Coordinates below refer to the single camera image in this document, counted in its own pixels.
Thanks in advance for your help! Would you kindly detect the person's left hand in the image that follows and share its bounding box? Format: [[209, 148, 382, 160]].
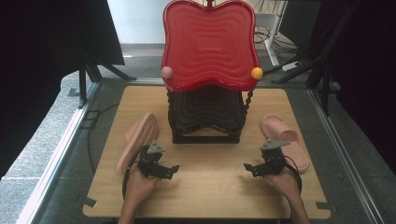
[[123, 164, 160, 203]]

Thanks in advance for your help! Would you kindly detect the pink slipper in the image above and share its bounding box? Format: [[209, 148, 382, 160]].
[[261, 114, 310, 175], [115, 111, 160, 175]]

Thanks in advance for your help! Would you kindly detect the dark monitor panel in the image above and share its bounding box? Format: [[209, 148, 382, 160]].
[[277, 0, 322, 50]]

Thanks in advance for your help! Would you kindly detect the thin black floor cable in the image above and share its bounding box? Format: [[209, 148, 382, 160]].
[[87, 102, 120, 175]]

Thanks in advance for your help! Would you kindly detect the red and black shoe rack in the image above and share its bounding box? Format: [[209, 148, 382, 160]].
[[161, 0, 264, 145]]

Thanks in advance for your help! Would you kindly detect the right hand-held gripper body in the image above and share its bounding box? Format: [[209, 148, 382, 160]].
[[260, 139, 291, 177]]

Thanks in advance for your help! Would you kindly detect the aluminium rail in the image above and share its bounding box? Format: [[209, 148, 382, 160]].
[[15, 81, 101, 224], [306, 88, 388, 224]]

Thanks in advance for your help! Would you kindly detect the black metal stand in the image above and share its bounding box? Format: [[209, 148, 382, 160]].
[[77, 46, 138, 110], [270, 31, 332, 117]]

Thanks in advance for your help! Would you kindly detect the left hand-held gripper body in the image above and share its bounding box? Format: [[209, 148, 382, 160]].
[[136, 140, 165, 179]]

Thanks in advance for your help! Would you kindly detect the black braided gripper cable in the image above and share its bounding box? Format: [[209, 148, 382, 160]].
[[121, 145, 149, 200], [282, 154, 304, 194]]

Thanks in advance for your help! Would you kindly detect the black curtain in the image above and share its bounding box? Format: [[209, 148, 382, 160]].
[[311, 0, 396, 175], [0, 0, 126, 179]]

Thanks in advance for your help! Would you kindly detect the white power strip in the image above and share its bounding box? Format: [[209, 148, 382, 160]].
[[281, 61, 302, 72]]

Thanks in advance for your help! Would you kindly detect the person's right hand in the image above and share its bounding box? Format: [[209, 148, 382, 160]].
[[266, 167, 300, 201]]

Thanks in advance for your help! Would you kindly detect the tangle of black cables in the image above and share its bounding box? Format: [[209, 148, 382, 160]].
[[253, 25, 301, 54]]

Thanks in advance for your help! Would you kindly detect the white desk leg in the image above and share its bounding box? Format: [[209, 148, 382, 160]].
[[254, 0, 288, 68]]

